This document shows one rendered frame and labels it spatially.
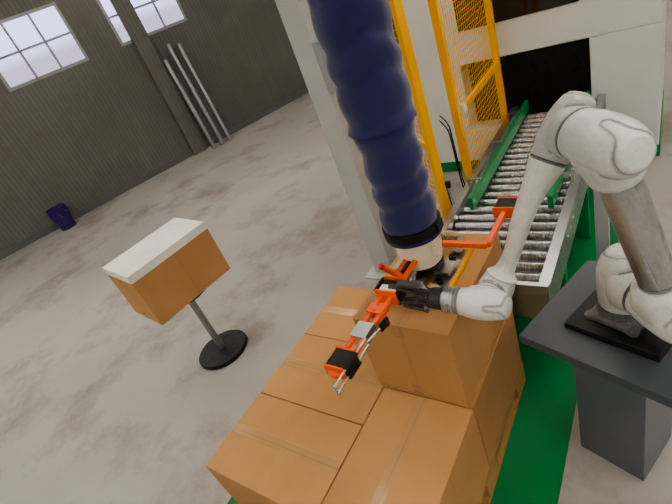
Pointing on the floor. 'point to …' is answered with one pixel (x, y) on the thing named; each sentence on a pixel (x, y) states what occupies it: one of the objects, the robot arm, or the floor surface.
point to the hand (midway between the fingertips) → (390, 292)
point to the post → (601, 225)
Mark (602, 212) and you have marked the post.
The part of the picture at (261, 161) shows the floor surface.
